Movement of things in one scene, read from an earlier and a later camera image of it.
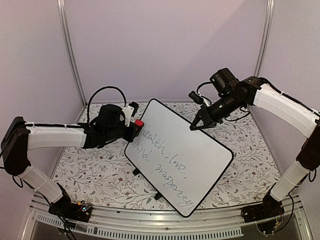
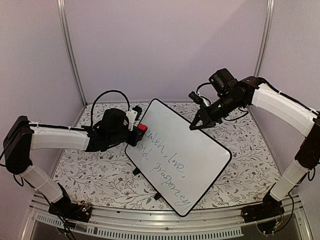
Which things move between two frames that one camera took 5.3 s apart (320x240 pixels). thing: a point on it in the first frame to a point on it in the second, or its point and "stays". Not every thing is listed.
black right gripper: [204, 114] stays
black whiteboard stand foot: [136, 172] stays
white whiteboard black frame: [184, 164] stays
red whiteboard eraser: [139, 123] to [142, 126]
